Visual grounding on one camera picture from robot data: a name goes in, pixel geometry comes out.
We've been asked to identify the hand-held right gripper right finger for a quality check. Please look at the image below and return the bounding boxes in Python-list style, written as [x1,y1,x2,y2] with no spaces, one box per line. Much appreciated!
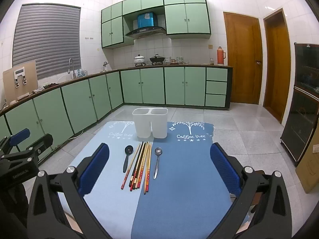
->
[209,143,292,239]

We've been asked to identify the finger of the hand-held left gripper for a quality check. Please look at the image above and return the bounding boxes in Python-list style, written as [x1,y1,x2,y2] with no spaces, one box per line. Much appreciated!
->
[24,134,54,167]
[0,128,31,155]

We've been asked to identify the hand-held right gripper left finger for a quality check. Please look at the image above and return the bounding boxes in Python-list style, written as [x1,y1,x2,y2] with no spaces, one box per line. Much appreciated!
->
[26,143,110,239]

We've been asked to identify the bamboo chopstick red end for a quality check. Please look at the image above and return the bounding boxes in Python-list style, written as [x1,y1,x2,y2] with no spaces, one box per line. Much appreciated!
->
[136,142,149,189]
[146,143,153,193]
[139,143,150,188]
[144,143,151,194]
[121,144,141,190]

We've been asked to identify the black spoon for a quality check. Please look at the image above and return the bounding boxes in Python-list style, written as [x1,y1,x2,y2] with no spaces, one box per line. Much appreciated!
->
[123,145,134,173]

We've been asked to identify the dark chopstick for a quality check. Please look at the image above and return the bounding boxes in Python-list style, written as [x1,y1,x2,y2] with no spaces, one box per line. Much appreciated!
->
[133,142,147,190]
[131,142,146,189]
[129,141,144,187]

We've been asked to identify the white two-compartment utensil holder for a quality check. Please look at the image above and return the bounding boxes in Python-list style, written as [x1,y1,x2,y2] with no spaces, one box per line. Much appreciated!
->
[132,108,168,139]

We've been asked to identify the light blue printed mat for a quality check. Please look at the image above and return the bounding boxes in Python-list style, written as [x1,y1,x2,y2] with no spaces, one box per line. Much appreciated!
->
[60,121,155,239]

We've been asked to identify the dark blue printed mat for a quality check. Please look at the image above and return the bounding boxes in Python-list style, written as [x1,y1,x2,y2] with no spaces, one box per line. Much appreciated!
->
[131,121,250,239]

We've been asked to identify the chrome sink faucet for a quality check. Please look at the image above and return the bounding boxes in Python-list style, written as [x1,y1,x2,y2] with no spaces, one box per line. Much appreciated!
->
[68,58,77,79]

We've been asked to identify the cardboard box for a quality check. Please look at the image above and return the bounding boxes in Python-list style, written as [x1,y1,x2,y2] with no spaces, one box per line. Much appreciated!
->
[295,139,319,194]

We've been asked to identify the grey window blind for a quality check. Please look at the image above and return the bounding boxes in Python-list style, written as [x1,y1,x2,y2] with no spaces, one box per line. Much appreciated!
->
[12,4,82,80]

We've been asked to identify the green base cabinets with countertop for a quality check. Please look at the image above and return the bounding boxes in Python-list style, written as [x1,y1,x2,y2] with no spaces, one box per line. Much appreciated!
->
[0,65,233,161]

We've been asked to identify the black glass-door cabinet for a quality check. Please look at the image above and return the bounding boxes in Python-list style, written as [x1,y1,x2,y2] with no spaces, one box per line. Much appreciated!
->
[280,42,319,167]

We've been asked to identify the orange thermos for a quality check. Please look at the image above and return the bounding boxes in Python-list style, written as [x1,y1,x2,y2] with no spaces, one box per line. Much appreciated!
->
[217,46,227,66]

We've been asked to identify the plain wooden door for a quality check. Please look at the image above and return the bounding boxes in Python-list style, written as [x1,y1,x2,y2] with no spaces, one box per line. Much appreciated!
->
[263,8,292,124]

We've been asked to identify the white cooking pot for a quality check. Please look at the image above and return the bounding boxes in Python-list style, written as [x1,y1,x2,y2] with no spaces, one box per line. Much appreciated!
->
[134,54,146,67]

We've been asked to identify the black wok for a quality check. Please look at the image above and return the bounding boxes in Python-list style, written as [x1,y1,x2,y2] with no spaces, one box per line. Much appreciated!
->
[150,54,165,66]

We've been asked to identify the black range hood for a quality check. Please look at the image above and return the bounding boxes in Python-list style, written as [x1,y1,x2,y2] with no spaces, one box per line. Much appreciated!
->
[125,26,166,39]

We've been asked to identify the blue box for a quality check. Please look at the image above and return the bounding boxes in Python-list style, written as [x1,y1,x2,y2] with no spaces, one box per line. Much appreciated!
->
[137,12,158,28]

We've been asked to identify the white floor cable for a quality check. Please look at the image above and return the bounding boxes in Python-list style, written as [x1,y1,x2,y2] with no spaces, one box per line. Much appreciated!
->
[67,130,84,140]

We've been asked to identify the wooden door with handle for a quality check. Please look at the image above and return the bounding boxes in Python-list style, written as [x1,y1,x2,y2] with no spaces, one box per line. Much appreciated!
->
[223,12,263,105]

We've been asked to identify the green wall cabinets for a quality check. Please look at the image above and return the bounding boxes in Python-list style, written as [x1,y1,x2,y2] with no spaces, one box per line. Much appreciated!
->
[101,0,212,50]

